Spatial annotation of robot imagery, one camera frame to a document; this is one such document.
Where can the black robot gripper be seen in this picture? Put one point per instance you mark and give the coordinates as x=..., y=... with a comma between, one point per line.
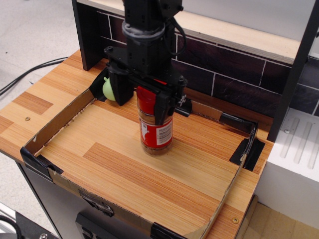
x=146, y=62

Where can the red-capped basil spice bottle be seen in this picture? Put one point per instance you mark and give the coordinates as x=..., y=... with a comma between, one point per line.
x=155, y=139

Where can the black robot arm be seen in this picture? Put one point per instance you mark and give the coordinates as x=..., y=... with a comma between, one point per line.
x=148, y=12

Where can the green toy apple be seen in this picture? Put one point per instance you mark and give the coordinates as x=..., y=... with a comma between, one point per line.
x=107, y=89

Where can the black device with braided cable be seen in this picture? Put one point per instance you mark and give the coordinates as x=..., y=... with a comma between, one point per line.
x=20, y=227

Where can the white side cabinet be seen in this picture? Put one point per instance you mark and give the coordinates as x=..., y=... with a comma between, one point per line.
x=290, y=181

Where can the cardboard fence with black tape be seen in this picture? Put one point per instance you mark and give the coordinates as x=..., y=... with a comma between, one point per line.
x=199, y=189

